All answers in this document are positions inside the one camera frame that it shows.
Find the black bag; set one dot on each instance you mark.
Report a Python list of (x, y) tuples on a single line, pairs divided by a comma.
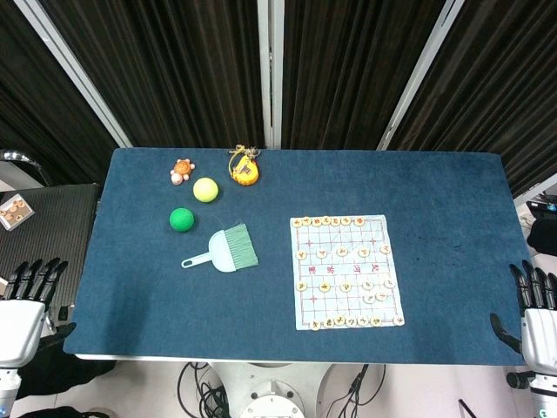
[(544, 235)]

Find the small tray with items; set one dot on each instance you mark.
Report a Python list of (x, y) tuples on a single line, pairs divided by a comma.
[(15, 212)]

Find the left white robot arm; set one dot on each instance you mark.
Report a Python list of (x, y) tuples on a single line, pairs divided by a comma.
[(8, 392)]

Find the black ribbed case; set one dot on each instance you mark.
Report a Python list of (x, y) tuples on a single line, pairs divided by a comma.
[(56, 226)]

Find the metal chair frame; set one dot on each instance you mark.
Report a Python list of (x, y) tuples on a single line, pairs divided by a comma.
[(22, 159)]

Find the orange turtle toy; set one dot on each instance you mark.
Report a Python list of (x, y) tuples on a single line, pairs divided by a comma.
[(182, 171)]

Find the green ball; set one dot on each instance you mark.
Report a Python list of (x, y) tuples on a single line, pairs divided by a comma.
[(182, 219)]

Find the yellow ball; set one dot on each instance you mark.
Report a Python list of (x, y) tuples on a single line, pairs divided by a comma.
[(206, 190)]

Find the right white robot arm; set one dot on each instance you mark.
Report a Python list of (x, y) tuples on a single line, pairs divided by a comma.
[(546, 394)]

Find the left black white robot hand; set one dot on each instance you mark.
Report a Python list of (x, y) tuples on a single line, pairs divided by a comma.
[(22, 324)]

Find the blue felt table mat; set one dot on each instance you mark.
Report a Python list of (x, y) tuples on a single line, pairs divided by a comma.
[(270, 305)]

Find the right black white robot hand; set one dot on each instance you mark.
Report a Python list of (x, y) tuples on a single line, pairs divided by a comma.
[(539, 335)]

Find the light blue brush dustpan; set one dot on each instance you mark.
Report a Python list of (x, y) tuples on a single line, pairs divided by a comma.
[(230, 252)]

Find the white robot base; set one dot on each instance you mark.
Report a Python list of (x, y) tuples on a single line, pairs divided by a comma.
[(272, 392)]

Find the black curtain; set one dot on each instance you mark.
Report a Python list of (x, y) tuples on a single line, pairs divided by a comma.
[(183, 74)]

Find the paper chinese chess board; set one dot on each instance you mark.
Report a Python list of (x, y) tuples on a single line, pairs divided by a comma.
[(348, 272)]

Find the white frame post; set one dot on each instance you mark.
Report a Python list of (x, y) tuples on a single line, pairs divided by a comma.
[(74, 69), (418, 78), (270, 74)]

